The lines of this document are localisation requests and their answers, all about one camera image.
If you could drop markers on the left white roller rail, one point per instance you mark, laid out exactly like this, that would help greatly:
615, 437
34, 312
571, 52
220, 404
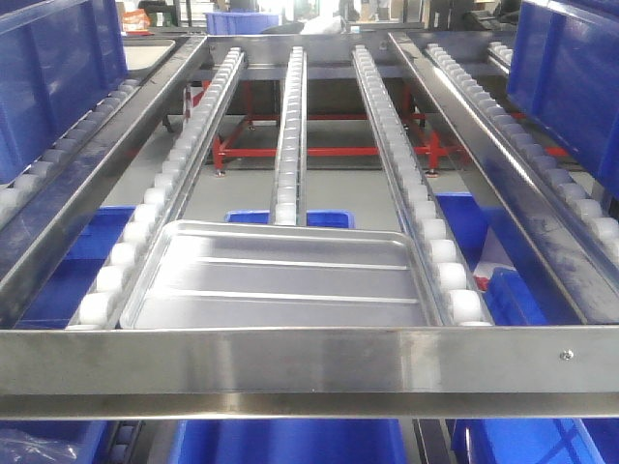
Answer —
162, 202

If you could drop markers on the silver metal tray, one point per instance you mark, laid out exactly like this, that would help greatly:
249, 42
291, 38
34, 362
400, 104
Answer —
206, 275

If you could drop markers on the blue bin bottom centre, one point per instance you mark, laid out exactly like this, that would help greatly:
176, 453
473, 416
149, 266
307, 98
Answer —
288, 441

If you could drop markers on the blue bin upper right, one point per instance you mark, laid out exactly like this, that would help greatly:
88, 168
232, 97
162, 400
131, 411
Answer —
564, 76

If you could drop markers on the left steel divider rail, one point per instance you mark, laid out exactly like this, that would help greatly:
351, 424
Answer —
36, 237

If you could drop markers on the red metal floor frame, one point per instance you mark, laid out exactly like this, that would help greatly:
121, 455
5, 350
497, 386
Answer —
339, 135

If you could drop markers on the blue bin upper left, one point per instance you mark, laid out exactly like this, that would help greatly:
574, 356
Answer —
58, 59

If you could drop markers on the far left roller rail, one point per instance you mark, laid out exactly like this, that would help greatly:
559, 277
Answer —
40, 172

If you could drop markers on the steel divider rail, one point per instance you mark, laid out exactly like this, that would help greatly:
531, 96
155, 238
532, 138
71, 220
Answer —
36, 237
562, 263

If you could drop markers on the right white roller rail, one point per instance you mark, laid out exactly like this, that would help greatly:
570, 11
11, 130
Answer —
446, 281

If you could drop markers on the blue bin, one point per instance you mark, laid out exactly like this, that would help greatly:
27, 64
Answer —
60, 297
564, 76
58, 59
315, 218
508, 297
288, 441
535, 440

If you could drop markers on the steel front frame bar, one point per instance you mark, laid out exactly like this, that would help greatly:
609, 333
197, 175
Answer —
460, 372

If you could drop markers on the blue bin bottom right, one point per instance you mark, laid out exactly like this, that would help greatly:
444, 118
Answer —
535, 440

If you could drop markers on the white roller rail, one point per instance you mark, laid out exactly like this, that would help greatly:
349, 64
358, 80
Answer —
446, 281
288, 202
162, 202

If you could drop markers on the blue bin lower left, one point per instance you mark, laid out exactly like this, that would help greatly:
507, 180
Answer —
60, 297

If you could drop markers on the right steel divider rail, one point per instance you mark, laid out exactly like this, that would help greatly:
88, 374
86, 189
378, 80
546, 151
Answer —
562, 263

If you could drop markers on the blue bin lower centre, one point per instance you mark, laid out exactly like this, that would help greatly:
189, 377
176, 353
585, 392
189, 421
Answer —
315, 218

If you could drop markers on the blue bin far background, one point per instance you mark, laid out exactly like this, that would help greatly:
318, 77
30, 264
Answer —
239, 23

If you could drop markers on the centre white roller rail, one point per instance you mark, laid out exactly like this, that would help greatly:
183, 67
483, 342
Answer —
288, 202

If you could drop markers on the far right roller rail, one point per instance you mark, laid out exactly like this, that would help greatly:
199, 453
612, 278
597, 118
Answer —
588, 210

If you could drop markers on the blue bin lower right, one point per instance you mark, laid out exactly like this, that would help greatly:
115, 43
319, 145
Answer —
508, 297

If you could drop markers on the grey tray far left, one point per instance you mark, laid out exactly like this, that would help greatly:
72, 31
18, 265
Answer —
143, 56

